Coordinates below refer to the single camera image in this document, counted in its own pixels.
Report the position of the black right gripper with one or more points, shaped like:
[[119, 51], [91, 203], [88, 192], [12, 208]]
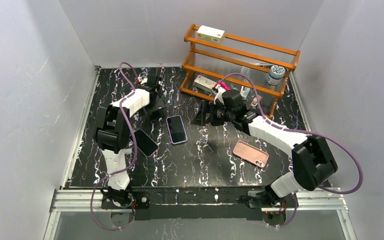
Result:
[[210, 115]]

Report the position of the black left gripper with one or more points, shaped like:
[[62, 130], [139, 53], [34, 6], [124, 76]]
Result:
[[158, 108]]

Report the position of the lavender phone case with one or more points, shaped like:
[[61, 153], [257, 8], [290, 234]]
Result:
[[184, 140]]

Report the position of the red-edged black phone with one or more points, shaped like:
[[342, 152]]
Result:
[[144, 143]]

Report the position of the pink phone case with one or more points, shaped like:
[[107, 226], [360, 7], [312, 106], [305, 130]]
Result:
[[251, 154]]

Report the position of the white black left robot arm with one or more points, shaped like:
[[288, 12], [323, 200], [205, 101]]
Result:
[[114, 133]]

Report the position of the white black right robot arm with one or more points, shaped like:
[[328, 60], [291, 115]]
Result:
[[312, 159]]

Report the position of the grey box on bottom shelf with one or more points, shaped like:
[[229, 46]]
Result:
[[204, 83]]

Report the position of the pink utility knife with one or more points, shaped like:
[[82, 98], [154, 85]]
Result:
[[223, 85]]

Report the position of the white green stapler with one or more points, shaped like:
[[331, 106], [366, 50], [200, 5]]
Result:
[[244, 92]]

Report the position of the pink stapler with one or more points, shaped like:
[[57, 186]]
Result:
[[256, 100]]

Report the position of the orange wooden shelf rack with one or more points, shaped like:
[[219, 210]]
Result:
[[236, 59]]

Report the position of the white box on top shelf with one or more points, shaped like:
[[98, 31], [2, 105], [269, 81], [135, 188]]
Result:
[[210, 34]]

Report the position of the blue white round tin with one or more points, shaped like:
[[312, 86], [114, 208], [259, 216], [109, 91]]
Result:
[[275, 75]]

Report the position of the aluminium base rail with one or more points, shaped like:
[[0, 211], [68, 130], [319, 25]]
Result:
[[79, 200]]

